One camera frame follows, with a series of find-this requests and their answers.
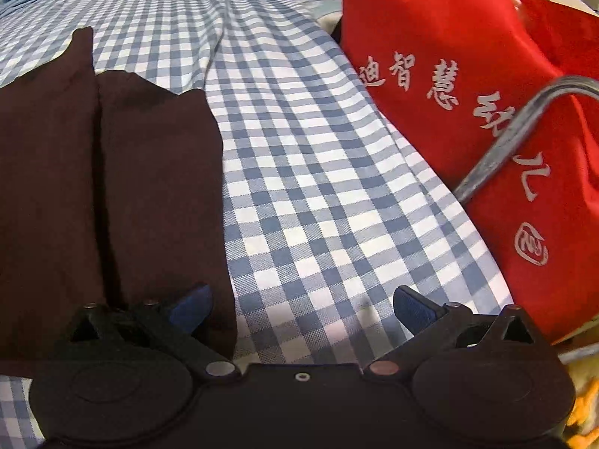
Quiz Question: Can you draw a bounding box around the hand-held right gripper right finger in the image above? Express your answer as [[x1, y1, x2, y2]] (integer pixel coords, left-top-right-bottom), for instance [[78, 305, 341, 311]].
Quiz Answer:
[[364, 285, 541, 377]]

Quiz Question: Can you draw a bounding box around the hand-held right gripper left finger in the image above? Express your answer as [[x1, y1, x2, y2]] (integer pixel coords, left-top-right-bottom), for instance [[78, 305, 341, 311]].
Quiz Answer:
[[69, 283, 239, 382]]

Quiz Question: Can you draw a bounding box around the dark maroon printed shirt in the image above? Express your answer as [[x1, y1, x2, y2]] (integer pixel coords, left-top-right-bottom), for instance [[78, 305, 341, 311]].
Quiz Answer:
[[0, 27, 238, 377]]

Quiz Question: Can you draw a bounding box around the blue checked bed sheet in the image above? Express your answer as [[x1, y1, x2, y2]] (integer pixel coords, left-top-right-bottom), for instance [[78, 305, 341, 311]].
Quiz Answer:
[[0, 0, 516, 449]]

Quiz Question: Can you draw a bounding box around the yellow patterned cloth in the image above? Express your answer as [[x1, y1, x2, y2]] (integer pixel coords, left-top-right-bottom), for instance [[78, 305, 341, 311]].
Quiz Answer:
[[559, 351, 599, 449]]

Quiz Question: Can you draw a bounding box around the red fabric bag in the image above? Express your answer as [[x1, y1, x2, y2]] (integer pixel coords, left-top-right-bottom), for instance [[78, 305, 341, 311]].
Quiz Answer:
[[339, 0, 599, 346]]

